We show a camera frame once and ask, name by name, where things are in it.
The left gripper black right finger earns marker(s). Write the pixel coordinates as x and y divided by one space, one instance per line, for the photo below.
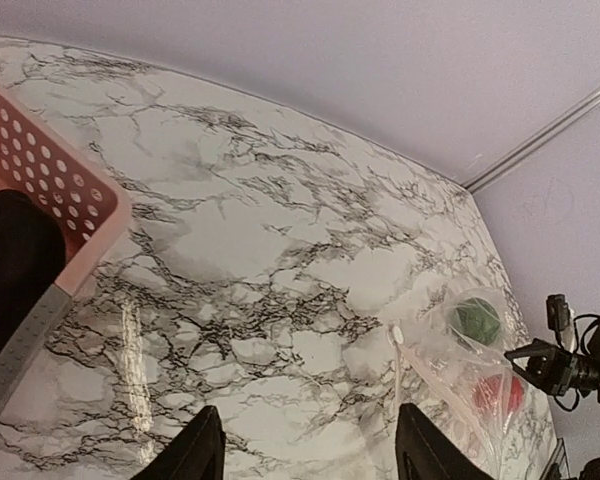
424 452

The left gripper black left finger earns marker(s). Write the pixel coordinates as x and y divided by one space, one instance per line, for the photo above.
196 453

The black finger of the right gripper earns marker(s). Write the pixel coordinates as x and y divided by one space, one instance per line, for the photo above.
526 370
527 347

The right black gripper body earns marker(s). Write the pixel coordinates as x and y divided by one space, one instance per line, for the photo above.
555 371

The red fake tomato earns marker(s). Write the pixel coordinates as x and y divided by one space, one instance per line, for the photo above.
490 393

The green fake leafy vegetable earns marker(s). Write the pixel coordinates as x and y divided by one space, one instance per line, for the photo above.
477 319

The clear zip top bag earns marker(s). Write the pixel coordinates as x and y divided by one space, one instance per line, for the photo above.
451 364

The pink plastic basket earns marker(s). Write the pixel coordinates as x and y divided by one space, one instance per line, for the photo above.
59 215

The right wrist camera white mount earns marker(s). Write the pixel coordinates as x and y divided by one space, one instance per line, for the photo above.
561 322

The right aluminium frame post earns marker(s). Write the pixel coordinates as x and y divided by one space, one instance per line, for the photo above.
515 157

